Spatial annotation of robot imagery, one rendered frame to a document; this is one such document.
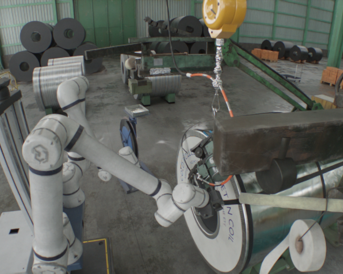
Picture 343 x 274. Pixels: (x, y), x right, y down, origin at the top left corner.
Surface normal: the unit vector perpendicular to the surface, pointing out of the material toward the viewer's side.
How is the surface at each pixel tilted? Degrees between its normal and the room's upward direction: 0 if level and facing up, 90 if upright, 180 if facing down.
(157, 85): 101
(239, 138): 90
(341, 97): 90
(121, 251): 0
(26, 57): 90
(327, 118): 3
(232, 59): 90
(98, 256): 0
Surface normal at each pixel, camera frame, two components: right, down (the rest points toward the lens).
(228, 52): 0.17, 0.44
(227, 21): 0.27, 0.87
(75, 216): 0.00, -0.90
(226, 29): 0.31, 0.74
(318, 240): -0.05, -0.53
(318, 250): -0.07, -0.23
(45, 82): 0.30, -0.02
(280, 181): -0.94, 0.15
